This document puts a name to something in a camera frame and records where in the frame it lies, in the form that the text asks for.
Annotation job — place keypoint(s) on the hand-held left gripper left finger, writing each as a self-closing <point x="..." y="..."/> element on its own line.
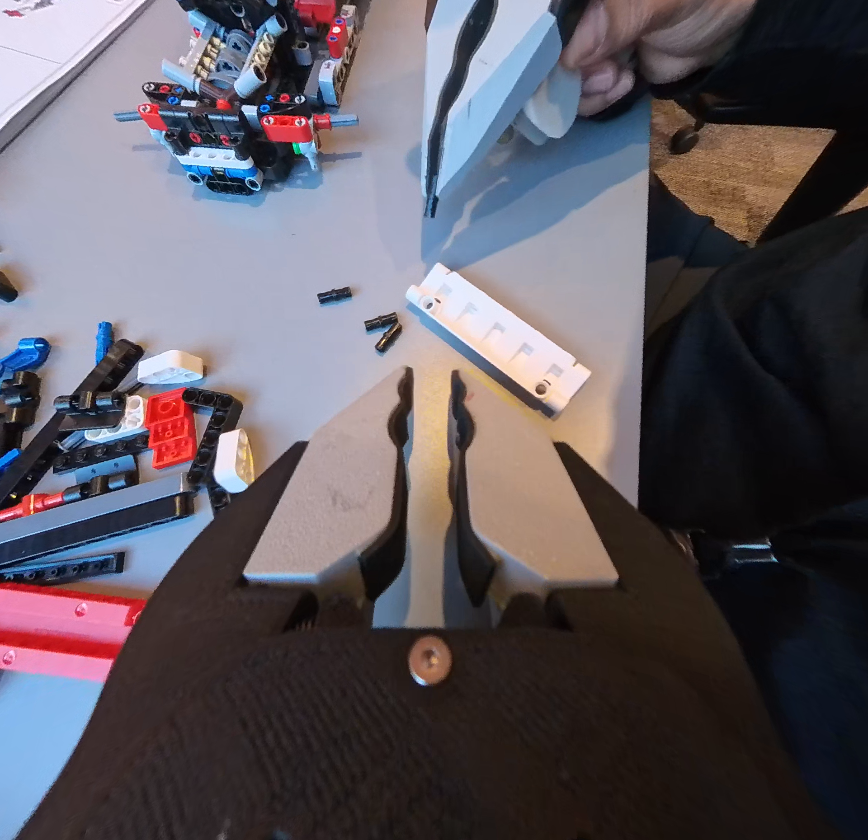
<point x="332" y="508"/>

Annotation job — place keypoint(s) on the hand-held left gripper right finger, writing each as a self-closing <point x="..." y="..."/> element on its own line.
<point x="536" y="508"/>

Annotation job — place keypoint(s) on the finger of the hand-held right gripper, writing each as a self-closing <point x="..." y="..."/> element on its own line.
<point x="447" y="26"/>
<point x="508" y="74"/>

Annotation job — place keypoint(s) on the white long toy panel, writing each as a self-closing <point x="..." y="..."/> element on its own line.
<point x="502" y="338"/>

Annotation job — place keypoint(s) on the pile of mixed toy bricks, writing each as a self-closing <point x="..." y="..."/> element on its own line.
<point x="122" y="447"/>

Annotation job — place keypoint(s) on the grey desk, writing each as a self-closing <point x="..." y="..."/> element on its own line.
<point x="203" y="257"/>

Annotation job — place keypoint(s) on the person's right hand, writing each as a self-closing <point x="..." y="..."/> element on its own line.
<point x="664" y="20"/>

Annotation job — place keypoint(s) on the partly built toy car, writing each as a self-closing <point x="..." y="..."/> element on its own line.
<point x="244" y="74"/>

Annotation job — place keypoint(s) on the blue connector pin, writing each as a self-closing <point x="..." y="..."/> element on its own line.
<point x="103" y="338"/>

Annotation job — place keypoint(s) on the red long toy panel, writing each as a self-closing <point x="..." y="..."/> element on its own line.
<point x="61" y="630"/>

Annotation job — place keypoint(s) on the blue curved toy panel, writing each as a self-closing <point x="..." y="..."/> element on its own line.
<point x="24" y="355"/>

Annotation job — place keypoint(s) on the thick building instruction booklet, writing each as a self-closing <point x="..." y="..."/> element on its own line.
<point x="61" y="26"/>

